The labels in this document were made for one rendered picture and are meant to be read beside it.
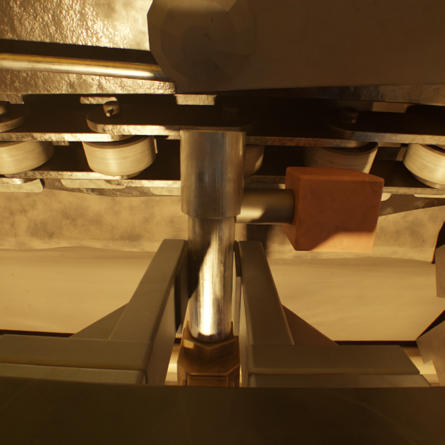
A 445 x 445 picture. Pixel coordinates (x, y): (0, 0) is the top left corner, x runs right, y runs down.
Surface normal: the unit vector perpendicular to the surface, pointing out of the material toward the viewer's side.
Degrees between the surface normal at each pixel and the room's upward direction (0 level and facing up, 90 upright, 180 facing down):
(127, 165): 25
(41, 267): 0
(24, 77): 0
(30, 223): 40
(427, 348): 90
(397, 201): 0
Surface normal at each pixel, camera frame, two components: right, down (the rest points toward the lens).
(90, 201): -0.03, 0.49
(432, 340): -1.00, -0.03
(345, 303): -0.02, 0.66
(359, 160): 0.25, 0.65
